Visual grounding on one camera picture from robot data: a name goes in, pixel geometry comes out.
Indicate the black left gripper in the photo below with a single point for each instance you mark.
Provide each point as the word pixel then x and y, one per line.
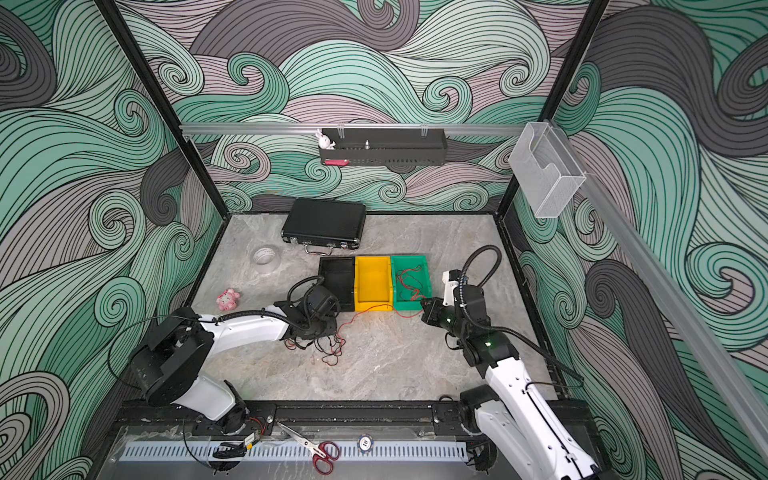
pixel 332 319

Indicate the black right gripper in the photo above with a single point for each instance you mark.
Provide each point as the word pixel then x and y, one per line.
pixel 433 313

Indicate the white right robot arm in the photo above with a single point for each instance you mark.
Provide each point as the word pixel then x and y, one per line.
pixel 509 409

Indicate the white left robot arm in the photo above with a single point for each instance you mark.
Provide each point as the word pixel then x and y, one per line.
pixel 168 362

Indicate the black plastic bin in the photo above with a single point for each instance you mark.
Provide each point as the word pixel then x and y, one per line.
pixel 339 278

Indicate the yellow plastic bin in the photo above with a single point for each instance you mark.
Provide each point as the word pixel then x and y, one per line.
pixel 373 284

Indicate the green plastic bin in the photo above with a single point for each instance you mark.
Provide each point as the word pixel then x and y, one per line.
pixel 411 281

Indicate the pink pig toy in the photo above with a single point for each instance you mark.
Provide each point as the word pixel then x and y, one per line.
pixel 228 300

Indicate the black aluminium carry case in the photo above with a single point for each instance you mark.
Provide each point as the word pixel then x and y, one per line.
pixel 325 223

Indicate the round blue white button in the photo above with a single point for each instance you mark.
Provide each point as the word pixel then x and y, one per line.
pixel 365 443

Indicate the white rabbit figurine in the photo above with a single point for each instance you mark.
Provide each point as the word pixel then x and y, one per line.
pixel 324 142

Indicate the red handled scissors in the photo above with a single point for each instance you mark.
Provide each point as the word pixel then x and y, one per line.
pixel 323 454

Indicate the white slotted cable duct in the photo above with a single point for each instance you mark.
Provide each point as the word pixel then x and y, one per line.
pixel 383 451

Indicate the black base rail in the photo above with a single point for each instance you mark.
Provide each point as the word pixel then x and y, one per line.
pixel 441 417

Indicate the clear acrylic wall holder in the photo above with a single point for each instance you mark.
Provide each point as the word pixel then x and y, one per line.
pixel 547 168

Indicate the black wall shelf tray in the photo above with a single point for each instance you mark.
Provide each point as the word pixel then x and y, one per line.
pixel 397 148

